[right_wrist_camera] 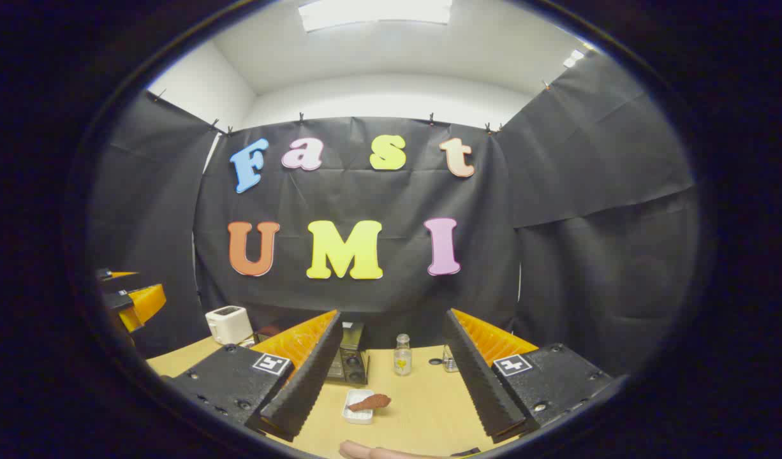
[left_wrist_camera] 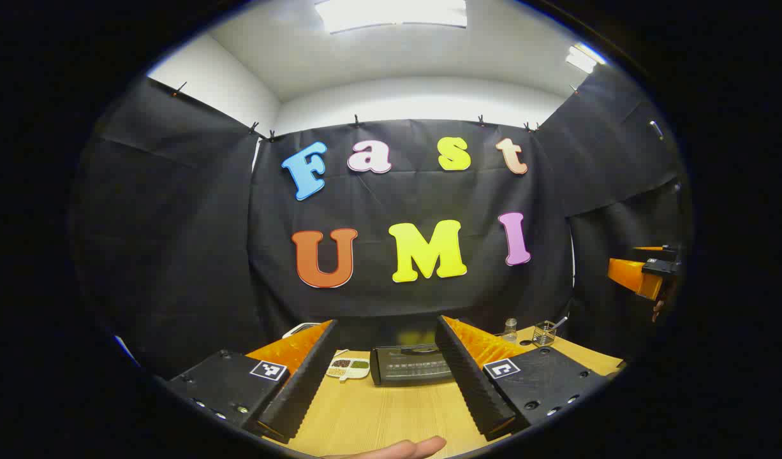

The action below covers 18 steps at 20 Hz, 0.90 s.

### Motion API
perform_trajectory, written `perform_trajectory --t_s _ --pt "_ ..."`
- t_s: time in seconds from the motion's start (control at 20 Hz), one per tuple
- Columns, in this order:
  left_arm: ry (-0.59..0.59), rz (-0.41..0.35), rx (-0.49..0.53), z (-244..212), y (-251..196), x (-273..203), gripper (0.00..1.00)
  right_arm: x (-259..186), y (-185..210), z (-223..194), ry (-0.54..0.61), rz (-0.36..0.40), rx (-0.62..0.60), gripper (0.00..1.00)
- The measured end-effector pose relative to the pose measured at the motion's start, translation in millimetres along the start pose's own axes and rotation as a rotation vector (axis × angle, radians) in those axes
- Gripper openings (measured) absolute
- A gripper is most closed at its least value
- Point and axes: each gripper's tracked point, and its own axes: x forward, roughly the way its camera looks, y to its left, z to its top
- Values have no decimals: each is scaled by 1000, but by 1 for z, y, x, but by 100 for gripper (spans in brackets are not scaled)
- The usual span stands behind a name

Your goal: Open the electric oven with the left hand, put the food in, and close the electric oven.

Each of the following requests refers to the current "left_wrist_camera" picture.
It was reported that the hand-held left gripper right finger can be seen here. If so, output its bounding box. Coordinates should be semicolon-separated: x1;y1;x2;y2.
436;315;609;442

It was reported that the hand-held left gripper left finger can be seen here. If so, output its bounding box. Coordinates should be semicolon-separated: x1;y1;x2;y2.
166;319;339;444

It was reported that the black electric oven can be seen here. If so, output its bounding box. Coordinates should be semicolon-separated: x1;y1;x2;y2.
369;343;457;387

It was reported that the white divided snack dish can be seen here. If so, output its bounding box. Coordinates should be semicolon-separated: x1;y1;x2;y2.
327;357;371;382

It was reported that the ceiling light panel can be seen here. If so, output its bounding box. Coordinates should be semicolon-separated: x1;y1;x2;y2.
314;0;468;34
564;42;607;74

